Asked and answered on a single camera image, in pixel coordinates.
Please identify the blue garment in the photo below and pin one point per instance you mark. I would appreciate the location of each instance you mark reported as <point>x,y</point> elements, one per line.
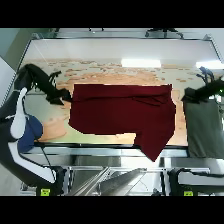
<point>31,133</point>

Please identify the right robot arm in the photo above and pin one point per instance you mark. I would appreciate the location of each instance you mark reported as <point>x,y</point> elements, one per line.
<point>203,181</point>

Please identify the grey green garment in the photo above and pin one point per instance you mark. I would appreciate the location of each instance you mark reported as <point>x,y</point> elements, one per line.
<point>203,126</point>

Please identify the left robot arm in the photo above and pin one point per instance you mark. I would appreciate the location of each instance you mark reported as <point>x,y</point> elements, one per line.
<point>20,133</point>

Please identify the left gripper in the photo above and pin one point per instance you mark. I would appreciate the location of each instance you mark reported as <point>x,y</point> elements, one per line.
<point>59,95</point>

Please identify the dark red T-shirt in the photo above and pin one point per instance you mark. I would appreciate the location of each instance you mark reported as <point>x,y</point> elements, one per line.
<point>123,113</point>

